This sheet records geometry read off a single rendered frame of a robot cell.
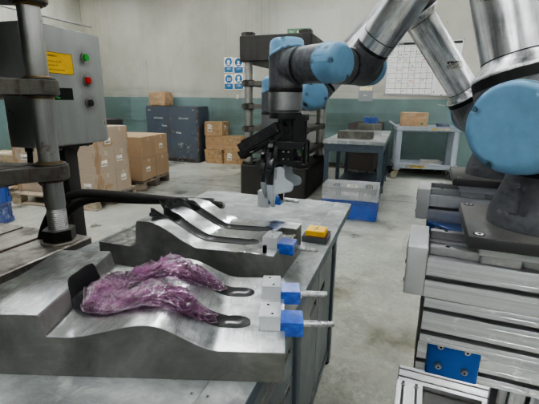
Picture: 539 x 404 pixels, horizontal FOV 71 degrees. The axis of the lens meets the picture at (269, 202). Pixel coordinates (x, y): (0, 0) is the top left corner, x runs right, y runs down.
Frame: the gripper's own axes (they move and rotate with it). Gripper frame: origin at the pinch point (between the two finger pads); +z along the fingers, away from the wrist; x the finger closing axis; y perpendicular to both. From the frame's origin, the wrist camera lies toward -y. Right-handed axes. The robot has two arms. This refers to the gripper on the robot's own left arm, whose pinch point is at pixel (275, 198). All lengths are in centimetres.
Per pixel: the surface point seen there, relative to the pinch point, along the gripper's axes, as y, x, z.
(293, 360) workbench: 3, 11, 52
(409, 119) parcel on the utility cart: 38, 591, 4
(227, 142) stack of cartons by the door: -299, 613, 56
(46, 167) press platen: -72, 1, -3
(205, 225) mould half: -21.9, 5.6, 11.1
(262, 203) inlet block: -12.8, 26.8, 9.1
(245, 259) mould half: -5.1, -6.8, 13.7
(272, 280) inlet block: 5.2, -17.2, 12.7
